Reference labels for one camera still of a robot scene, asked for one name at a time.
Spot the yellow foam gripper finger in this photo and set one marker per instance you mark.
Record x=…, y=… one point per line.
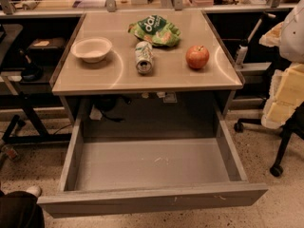
x=286, y=94

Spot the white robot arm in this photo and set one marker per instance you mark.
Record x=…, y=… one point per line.
x=288, y=36

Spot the open grey top drawer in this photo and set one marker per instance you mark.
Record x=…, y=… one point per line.
x=104, y=177

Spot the black office chair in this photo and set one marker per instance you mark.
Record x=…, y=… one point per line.
x=294, y=125

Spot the red apple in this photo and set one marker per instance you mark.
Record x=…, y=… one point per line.
x=197, y=57

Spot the green chip bag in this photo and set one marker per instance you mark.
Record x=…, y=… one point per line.
x=157, y=31

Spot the grey cabinet desk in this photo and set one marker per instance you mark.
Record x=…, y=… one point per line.
x=117, y=71

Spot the white paper bowl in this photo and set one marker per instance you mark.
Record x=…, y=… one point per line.
x=91, y=50

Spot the black box on shelf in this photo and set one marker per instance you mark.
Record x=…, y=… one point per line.
x=50, y=48

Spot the white shoe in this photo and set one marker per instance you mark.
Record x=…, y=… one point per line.
x=35, y=191

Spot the dark trouser leg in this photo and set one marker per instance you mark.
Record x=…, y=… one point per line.
x=19, y=209

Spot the white handled tool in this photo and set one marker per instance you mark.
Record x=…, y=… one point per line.
x=243, y=46

